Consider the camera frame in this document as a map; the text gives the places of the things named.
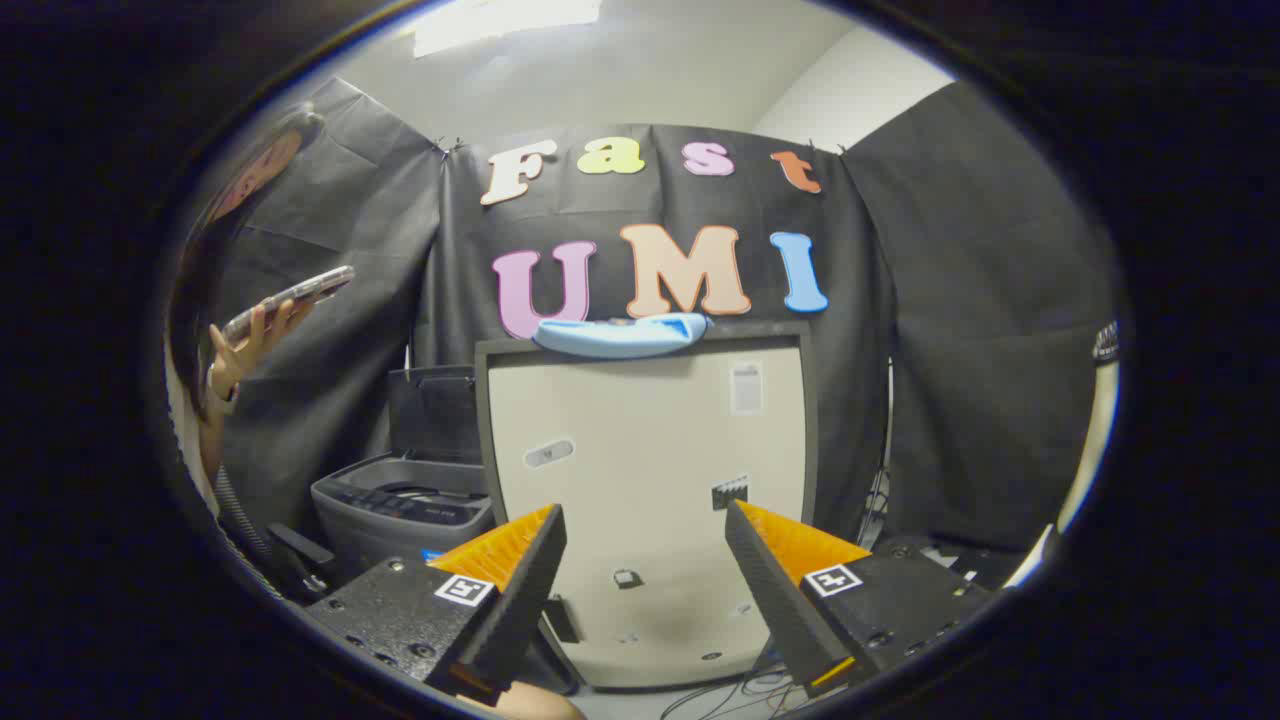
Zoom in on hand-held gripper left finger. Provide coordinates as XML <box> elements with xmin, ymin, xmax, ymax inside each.
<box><xmin>305</xmin><ymin>504</ymin><xmax>568</xmax><ymax>706</ymax></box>

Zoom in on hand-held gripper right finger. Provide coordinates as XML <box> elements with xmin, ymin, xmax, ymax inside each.
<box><xmin>725</xmin><ymin>498</ymin><xmax>993</xmax><ymax>699</ymax></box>

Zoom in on grey washing machine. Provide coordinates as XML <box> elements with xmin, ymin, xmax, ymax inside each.
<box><xmin>312</xmin><ymin>366</ymin><xmax>496</xmax><ymax>591</ymax></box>

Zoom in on dark washing machine lid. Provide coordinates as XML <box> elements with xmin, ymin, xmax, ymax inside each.
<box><xmin>388</xmin><ymin>366</ymin><xmax>483</xmax><ymax>467</ymax></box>

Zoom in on light blue garment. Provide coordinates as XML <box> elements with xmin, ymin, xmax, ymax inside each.
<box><xmin>532</xmin><ymin>312</ymin><xmax>709</xmax><ymax>359</ymax></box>

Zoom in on dark object with white bits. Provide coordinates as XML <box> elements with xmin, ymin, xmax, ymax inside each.
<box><xmin>880</xmin><ymin>535</ymin><xmax>1011</xmax><ymax>591</ymax></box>

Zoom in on black angular object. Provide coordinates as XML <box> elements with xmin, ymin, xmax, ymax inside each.
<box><xmin>268</xmin><ymin>522</ymin><xmax>336</xmax><ymax>601</ymax></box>

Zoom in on black backdrop cloth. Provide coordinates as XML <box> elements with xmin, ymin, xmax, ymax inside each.
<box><xmin>215</xmin><ymin>78</ymin><xmax>1119</xmax><ymax>561</ymax></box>

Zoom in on white curved object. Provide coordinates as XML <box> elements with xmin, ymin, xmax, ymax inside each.
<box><xmin>1005</xmin><ymin>320</ymin><xmax>1121</xmax><ymax>591</ymax></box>

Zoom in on smartphone in clear case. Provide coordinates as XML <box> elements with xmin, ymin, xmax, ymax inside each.
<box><xmin>222</xmin><ymin>265</ymin><xmax>356</xmax><ymax>346</ymax></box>

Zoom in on ceiling light panel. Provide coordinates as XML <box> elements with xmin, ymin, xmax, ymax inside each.
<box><xmin>413</xmin><ymin>0</ymin><xmax>603</xmax><ymax>58</ymax></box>

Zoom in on tangled black cables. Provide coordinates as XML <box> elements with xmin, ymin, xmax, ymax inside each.
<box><xmin>660</xmin><ymin>640</ymin><xmax>811</xmax><ymax>720</ymax></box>

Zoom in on grey corrugated hose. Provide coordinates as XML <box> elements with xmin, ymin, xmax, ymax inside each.
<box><xmin>213</xmin><ymin>465</ymin><xmax>276</xmax><ymax>576</ymax></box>

